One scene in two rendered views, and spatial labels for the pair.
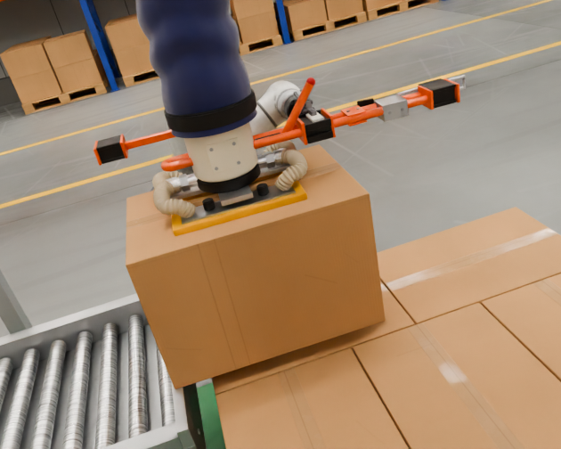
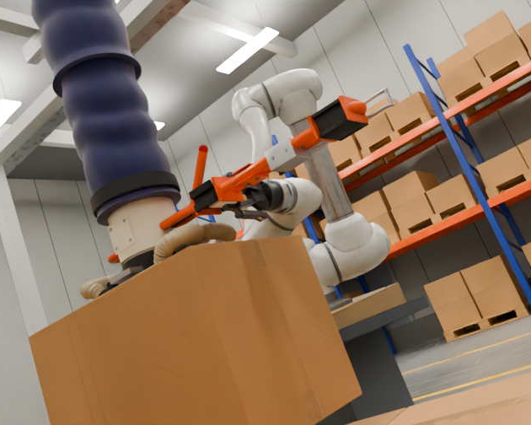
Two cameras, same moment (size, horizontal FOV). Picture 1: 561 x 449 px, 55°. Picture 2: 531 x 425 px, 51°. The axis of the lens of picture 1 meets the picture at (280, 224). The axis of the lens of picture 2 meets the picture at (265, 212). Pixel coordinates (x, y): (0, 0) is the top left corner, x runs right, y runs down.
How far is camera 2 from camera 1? 141 cm
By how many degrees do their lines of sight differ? 58
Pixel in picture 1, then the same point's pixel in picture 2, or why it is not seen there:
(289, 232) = (127, 303)
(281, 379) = not seen: outside the picture
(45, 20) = (475, 252)
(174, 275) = (55, 352)
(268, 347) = not seen: outside the picture
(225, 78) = (106, 159)
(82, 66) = (500, 289)
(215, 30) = (97, 121)
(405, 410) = not seen: outside the picture
